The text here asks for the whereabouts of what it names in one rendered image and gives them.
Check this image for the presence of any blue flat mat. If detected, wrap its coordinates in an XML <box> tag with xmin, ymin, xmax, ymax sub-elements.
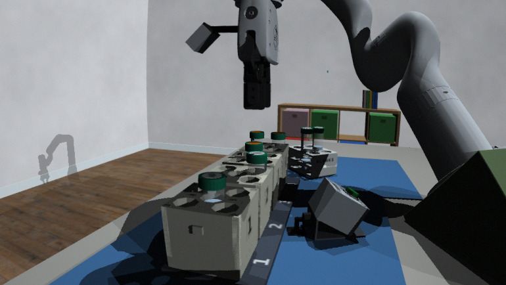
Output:
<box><xmin>49</xmin><ymin>156</ymin><xmax>423</xmax><ymax>285</ymax></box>

